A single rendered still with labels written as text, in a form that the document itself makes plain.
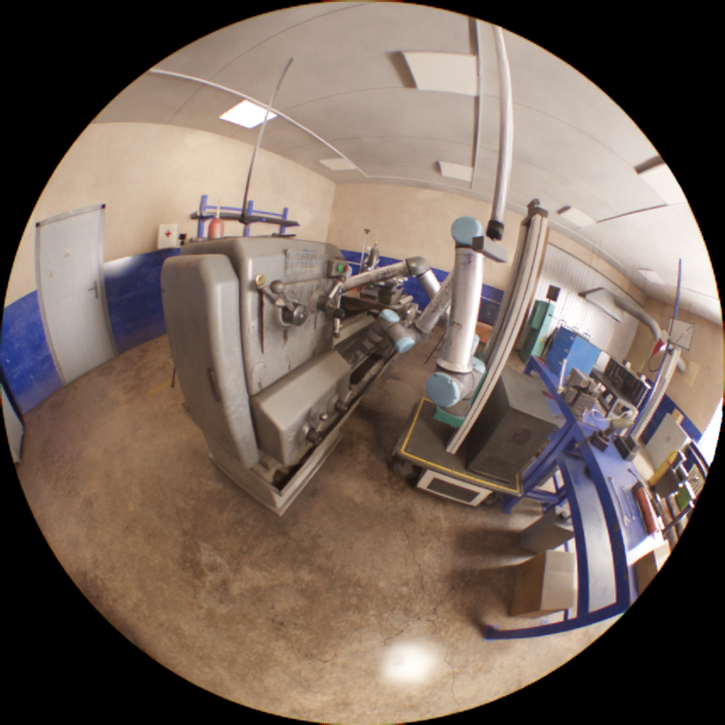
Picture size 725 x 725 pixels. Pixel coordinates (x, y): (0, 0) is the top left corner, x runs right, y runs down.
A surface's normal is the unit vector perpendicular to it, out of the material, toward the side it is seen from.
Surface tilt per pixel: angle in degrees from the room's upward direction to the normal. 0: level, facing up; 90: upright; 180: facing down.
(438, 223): 90
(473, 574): 0
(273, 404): 32
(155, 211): 90
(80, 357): 90
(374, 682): 0
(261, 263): 90
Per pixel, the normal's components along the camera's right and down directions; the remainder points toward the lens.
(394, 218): -0.40, 0.38
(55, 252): 0.90, 0.33
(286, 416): 0.62, -0.56
